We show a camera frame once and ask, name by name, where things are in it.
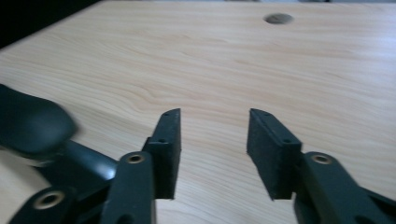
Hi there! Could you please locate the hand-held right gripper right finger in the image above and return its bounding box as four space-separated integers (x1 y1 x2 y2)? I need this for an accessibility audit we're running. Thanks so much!
246 107 304 201

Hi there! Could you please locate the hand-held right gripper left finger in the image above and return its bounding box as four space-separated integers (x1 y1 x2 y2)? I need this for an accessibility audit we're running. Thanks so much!
141 107 182 201

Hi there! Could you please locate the black stapler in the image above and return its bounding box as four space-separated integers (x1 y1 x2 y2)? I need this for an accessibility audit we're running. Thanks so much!
0 83 120 200

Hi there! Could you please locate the round grey cable grommet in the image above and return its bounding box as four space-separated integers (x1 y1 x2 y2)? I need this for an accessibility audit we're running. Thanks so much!
262 12 295 25

